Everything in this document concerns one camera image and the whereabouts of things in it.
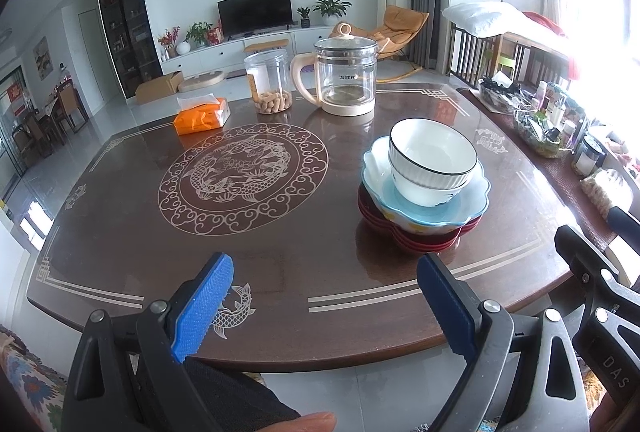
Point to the large leafy potted plant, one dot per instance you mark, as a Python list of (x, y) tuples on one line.
[(331, 9)]

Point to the white blue scalloped plate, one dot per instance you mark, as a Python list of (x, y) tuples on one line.
[(450, 212)]

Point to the clear tray of dark items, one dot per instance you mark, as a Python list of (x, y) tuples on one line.
[(500, 96)]

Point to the white pillow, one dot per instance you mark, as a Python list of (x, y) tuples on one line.
[(480, 19)]

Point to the wooden bench with hairpin legs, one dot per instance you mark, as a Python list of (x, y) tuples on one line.
[(267, 44)]

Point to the white ribbed bowl black rim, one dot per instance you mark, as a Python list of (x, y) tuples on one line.
[(430, 146)]

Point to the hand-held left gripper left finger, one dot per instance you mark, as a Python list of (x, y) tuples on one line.
[(205, 307)]

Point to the floral patterned cloth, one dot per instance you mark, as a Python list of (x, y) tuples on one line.
[(25, 387)]

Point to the cluster of bottles and jars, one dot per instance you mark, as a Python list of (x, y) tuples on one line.
[(555, 121)]

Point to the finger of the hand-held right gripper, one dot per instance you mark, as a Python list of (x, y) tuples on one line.
[(625, 227), (585, 262)]

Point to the clear plastic jar of peanuts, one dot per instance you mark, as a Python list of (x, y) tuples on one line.
[(267, 76)]

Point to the orange tissue pack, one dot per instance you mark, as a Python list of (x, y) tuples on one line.
[(200, 119)]

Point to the dark wooden slatted rack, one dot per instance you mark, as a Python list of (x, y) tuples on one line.
[(470, 56)]

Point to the round beige floor cushion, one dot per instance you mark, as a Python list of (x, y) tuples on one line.
[(200, 81)]

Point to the red gift box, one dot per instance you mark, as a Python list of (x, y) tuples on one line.
[(215, 35)]

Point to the flowers in white vase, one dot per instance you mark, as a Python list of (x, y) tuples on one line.
[(172, 44)]

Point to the cardboard box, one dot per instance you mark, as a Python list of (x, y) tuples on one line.
[(157, 89)]

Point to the white bowl blue pattern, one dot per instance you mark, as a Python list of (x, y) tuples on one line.
[(425, 196)]

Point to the large red flower-shaped plate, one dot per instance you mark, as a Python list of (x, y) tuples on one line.
[(369, 212)]

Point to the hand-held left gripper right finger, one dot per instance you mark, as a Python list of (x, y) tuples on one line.
[(445, 307)]

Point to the bushy green potted plant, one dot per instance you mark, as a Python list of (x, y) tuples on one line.
[(198, 34)]

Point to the black television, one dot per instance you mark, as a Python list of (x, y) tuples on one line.
[(255, 11)]

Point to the dark glass display cabinet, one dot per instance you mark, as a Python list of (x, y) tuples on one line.
[(125, 26)]

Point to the person's left forearm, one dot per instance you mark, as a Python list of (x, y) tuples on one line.
[(230, 397)]

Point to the wooden dining chairs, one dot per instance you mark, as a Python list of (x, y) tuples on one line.
[(60, 111)]

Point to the framed wall picture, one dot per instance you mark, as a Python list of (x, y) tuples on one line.
[(42, 57)]

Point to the person's left hand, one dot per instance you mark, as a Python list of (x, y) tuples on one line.
[(300, 423)]

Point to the white television cabinet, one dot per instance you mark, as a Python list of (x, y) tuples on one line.
[(215, 56)]

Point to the small plant in dark pot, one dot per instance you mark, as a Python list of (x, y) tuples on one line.
[(303, 16)]

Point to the orange rocking chair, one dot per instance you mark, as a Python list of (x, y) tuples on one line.
[(400, 26)]

